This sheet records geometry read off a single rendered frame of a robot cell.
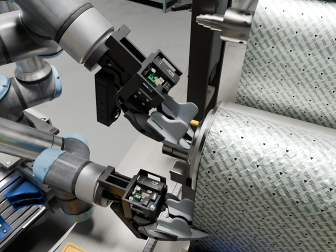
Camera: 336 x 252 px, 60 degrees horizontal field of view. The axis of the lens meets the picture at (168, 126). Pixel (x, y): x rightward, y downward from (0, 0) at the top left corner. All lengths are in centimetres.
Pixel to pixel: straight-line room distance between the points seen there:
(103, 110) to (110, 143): 171
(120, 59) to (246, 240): 35
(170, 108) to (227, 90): 71
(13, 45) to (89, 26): 15
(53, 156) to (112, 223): 26
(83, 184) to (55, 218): 111
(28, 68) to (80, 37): 62
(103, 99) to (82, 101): 216
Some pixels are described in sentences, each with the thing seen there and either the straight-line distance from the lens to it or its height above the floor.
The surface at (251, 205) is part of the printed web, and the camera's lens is 44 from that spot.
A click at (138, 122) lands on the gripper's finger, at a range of 44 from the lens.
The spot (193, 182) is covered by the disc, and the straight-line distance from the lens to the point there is 42.
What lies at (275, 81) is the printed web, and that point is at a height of 128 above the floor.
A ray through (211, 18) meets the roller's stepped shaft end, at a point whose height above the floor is 135.
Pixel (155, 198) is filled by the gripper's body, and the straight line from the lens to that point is 52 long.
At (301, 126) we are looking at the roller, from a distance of 57.
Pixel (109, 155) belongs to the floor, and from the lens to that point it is 213.
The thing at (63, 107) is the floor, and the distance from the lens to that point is 262.
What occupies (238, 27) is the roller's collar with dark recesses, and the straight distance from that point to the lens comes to 59.
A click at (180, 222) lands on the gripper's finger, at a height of 114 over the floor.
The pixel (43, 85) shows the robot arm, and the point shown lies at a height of 102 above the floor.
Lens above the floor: 159
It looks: 44 degrees down
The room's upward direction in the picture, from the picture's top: straight up
